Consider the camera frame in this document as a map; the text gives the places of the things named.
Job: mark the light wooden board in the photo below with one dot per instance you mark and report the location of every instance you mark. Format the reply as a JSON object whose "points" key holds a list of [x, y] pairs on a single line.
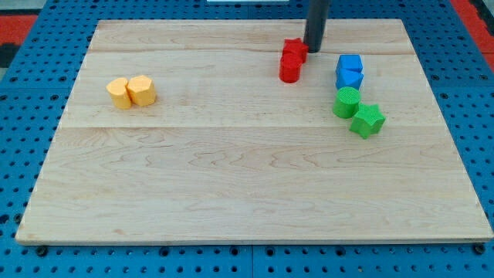
{"points": [[230, 154]]}

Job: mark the red star block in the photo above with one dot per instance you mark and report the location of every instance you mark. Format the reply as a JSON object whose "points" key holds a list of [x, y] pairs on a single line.
{"points": [[296, 47]]}

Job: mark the blue cube block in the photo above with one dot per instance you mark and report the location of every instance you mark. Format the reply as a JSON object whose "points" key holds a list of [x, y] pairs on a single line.
{"points": [[351, 62]]}

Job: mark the green star block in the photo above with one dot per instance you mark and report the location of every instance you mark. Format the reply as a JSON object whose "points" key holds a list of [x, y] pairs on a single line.
{"points": [[367, 120]]}

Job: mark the blue triangle block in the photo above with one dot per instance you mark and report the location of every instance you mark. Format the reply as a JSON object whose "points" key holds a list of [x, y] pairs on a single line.
{"points": [[349, 78]]}

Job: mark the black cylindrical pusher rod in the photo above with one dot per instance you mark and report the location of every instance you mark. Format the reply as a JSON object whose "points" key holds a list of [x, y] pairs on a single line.
{"points": [[317, 15]]}

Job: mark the yellow heart block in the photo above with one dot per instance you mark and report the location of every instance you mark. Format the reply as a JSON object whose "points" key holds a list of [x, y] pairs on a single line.
{"points": [[117, 89]]}

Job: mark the red crescent block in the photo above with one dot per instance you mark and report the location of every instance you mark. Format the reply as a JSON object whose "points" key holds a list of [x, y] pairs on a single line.
{"points": [[290, 68]]}

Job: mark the yellow hexagon block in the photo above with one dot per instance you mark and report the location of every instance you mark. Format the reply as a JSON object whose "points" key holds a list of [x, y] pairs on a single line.
{"points": [[141, 90]]}

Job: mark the green cylinder block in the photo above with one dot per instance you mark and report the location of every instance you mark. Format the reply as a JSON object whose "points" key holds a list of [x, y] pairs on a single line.
{"points": [[346, 102]]}

